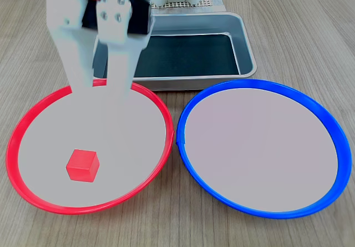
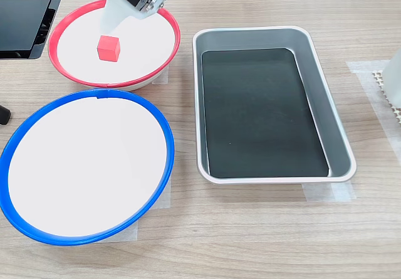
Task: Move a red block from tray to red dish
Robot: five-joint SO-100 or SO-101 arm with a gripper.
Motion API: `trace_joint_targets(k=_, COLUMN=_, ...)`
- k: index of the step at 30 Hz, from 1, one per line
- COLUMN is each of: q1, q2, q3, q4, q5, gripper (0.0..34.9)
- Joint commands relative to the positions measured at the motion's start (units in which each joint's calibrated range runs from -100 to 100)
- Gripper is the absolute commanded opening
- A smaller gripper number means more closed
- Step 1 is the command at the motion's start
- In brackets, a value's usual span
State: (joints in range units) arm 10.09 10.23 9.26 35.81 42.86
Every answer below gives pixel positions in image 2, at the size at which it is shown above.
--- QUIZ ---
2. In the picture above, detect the blue-rimmed white plate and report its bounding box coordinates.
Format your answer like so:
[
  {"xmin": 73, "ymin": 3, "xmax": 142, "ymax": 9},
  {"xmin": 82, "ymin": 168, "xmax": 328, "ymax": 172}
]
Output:
[{"xmin": 0, "ymin": 88, "xmax": 175, "ymax": 246}]

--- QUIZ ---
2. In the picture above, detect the red-rimmed white plate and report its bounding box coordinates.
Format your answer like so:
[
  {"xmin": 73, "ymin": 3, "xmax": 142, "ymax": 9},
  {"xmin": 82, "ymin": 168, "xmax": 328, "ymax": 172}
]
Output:
[{"xmin": 48, "ymin": 0, "xmax": 182, "ymax": 92}]

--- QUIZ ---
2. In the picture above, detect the translucent tape under red plate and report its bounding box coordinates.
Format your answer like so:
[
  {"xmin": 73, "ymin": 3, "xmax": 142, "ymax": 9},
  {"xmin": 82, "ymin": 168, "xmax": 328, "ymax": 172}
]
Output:
[{"xmin": 149, "ymin": 63, "xmax": 170, "ymax": 86}]

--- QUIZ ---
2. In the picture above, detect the black electronic device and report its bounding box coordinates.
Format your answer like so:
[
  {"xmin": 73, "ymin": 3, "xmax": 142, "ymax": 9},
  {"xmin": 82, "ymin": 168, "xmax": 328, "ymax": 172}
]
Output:
[{"xmin": 0, "ymin": 0, "xmax": 70, "ymax": 60}]

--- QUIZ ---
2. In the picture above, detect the small red cube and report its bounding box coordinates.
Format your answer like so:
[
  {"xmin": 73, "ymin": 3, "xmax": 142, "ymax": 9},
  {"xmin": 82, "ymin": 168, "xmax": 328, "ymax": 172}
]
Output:
[{"xmin": 96, "ymin": 34, "xmax": 121, "ymax": 62}]

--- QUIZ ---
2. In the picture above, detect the small black object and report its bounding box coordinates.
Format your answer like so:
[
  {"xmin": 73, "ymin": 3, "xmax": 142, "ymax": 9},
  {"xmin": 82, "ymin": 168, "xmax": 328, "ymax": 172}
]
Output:
[{"xmin": 0, "ymin": 104, "xmax": 12, "ymax": 126}]

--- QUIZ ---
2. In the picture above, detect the pale perforated base plate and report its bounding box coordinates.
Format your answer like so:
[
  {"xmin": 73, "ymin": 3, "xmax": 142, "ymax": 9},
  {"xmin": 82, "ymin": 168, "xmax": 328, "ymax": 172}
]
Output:
[{"xmin": 372, "ymin": 68, "xmax": 401, "ymax": 124}]

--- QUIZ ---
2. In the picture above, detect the steel tray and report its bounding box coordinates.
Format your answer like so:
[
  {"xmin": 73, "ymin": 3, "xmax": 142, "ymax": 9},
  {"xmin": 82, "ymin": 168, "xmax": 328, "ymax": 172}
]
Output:
[{"xmin": 192, "ymin": 25, "xmax": 357, "ymax": 185}]

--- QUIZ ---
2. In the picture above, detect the translucent tape under blue plate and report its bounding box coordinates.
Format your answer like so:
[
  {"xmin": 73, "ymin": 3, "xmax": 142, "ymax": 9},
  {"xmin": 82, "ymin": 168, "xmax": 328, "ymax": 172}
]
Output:
[{"xmin": 93, "ymin": 175, "xmax": 172, "ymax": 243}]

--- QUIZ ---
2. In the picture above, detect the translucent tape under tray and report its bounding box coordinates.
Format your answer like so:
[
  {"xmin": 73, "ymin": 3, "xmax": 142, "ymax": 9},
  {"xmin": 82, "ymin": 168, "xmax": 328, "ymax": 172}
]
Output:
[{"xmin": 301, "ymin": 181, "xmax": 357, "ymax": 203}]

